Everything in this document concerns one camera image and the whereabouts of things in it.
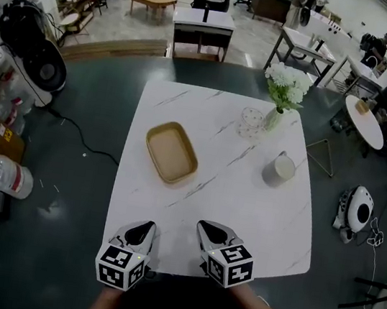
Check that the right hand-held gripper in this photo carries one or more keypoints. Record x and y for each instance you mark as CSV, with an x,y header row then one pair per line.
x,y
230,268

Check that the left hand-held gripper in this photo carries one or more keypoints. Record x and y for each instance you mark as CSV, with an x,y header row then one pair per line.
x,y
114,265

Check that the person's left forearm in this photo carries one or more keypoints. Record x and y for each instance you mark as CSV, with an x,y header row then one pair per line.
x,y
103,307

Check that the grey ceramic mug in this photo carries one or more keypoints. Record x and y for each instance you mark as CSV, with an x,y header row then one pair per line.
x,y
280,171

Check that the clear glass mug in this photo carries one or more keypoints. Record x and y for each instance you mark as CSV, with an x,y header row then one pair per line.
x,y
251,123

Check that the white vase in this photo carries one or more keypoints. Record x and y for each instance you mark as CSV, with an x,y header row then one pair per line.
x,y
273,119

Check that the large clear water bottle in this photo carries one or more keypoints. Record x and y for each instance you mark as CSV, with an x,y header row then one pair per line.
x,y
11,176

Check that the white flower bouquet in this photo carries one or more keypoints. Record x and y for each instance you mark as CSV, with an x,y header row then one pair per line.
x,y
285,79

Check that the black white stool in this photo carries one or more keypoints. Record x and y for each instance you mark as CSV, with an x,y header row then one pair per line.
x,y
381,307

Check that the round white side table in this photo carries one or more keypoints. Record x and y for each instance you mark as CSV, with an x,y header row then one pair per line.
x,y
365,126

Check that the black round fan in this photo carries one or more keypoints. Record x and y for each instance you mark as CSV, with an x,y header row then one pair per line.
x,y
48,72

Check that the pack of water bottles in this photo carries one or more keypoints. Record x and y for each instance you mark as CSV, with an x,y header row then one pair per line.
x,y
5,98

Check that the white desk with brown sides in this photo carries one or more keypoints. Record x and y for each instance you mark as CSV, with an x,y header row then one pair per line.
x,y
190,15

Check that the white sink table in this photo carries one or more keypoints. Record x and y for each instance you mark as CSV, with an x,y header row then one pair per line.
x,y
360,69

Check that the metal frame table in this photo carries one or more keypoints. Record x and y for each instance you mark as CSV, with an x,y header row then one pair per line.
x,y
299,39

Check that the black post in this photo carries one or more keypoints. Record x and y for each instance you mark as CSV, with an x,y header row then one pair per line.
x,y
205,14

